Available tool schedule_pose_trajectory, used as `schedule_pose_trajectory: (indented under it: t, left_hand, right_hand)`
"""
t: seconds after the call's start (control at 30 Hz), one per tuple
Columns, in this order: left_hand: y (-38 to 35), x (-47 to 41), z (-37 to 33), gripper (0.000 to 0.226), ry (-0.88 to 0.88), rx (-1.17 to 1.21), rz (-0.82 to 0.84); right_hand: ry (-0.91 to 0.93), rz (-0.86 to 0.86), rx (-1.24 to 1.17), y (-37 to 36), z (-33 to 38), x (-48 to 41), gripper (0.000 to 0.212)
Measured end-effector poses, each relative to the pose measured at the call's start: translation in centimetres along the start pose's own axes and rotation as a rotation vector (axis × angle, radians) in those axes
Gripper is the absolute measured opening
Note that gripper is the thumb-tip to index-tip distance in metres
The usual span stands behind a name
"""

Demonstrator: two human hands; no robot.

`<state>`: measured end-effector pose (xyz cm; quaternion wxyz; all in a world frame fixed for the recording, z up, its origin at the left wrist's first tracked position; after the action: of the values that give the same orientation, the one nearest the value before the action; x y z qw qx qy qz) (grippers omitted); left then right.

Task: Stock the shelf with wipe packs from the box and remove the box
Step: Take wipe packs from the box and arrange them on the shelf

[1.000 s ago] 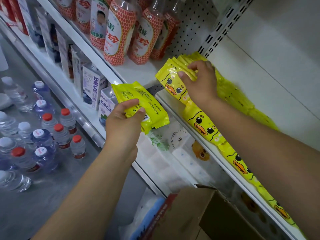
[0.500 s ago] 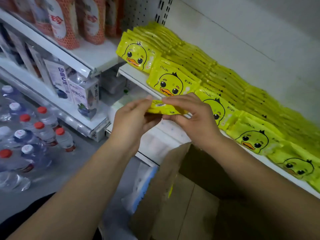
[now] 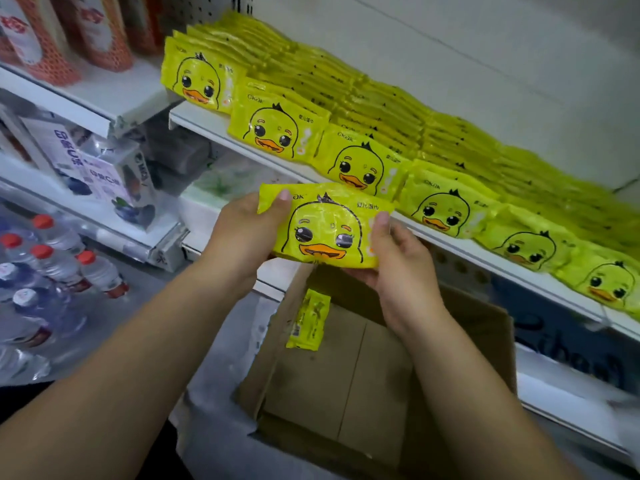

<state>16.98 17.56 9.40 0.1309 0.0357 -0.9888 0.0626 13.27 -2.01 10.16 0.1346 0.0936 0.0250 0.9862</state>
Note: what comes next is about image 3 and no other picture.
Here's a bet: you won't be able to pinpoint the brown cardboard box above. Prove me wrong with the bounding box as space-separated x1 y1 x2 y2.
235 263 518 480

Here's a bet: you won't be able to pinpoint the person's black trousers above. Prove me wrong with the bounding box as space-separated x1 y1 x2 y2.
0 379 196 480

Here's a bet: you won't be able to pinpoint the person's right forearm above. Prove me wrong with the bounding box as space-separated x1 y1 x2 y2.
405 305 581 480

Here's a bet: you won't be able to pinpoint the pack of red-capped bottles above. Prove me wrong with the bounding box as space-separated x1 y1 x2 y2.
0 209 131 386

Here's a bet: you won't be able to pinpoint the person's left forearm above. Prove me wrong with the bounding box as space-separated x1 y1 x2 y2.
0 265 251 480

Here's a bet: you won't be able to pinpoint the white pegboard shelf unit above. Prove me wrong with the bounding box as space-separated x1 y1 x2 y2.
0 0 261 271

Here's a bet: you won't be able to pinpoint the white blue plastic bag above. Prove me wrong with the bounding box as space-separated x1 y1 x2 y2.
170 295 301 480

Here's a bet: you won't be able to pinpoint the person's left hand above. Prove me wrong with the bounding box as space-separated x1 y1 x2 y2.
200 187 293 296

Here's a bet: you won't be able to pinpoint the person's right hand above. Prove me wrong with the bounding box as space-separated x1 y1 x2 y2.
345 211 446 336

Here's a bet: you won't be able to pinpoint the white metal shelf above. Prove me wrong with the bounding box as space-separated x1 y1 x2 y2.
168 0 640 466

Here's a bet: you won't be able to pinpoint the green white tissue pack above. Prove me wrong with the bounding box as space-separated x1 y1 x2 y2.
180 149 281 231

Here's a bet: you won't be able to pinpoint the MIQI boxes with fruit print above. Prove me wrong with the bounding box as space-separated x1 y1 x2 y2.
0 105 159 231

